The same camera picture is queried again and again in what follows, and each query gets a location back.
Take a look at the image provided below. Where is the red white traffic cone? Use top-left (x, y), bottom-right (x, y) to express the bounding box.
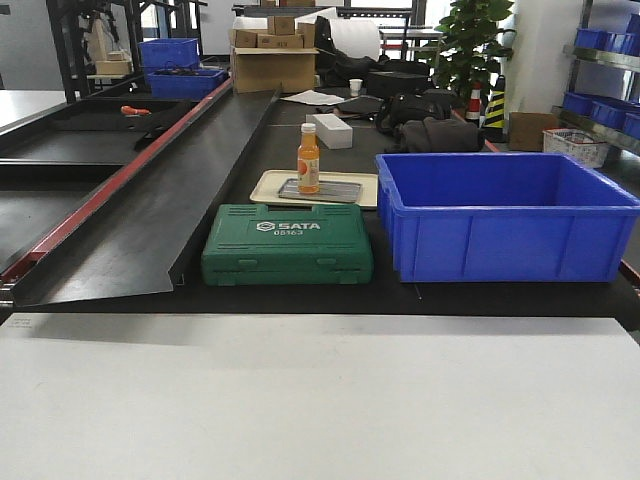
top-left (465, 82), bottom-right (482, 126)

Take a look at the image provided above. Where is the black yellow traffic cone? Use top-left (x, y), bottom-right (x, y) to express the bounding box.
top-left (482, 75), bottom-right (506, 143)

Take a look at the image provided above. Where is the white rectangular block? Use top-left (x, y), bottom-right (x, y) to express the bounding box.
top-left (306, 113), bottom-right (353, 150)

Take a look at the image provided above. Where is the potted green plant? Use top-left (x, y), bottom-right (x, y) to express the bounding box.
top-left (417, 0), bottom-right (515, 107)

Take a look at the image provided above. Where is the black metal chute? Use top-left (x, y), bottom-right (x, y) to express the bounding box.
top-left (1, 84), bottom-right (278, 310)

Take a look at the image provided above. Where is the white paper cup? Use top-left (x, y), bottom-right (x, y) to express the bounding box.
top-left (349, 78), bottom-right (362, 97)

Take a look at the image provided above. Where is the stacked blue bin behind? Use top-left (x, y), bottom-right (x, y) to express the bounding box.
top-left (139, 38), bottom-right (200, 72)

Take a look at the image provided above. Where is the large cardboard box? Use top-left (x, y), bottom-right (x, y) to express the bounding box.
top-left (231, 47), bottom-right (318, 94)

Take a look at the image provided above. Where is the dark grey bag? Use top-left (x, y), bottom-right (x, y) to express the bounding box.
top-left (385, 117), bottom-right (485, 153)

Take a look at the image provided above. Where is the white wire basket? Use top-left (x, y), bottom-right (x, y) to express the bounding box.
top-left (543, 128), bottom-right (609, 168)

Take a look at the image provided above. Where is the large blue plastic bin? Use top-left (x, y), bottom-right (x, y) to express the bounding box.
top-left (376, 153), bottom-right (639, 282)

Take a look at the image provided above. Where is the blue bin on conveyor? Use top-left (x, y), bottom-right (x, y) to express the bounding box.
top-left (147, 69), bottom-right (229, 100)

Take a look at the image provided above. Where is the small metal tray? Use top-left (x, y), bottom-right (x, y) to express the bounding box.
top-left (277, 178), bottom-right (362, 203)

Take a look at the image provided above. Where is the orange handled tool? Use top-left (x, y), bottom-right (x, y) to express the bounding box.
top-left (120, 105), bottom-right (151, 116)

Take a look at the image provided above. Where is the beige plastic tray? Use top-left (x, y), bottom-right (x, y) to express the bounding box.
top-left (249, 170), bottom-right (378, 210)

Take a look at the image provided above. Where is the green SATA tool case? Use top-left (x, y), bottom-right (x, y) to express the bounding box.
top-left (200, 204), bottom-right (374, 286)

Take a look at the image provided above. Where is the orange juice bottle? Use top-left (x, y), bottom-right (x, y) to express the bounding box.
top-left (297, 123), bottom-right (320, 194)

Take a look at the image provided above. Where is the brown cardboard box floor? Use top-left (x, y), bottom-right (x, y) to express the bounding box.
top-left (508, 112), bottom-right (559, 152)

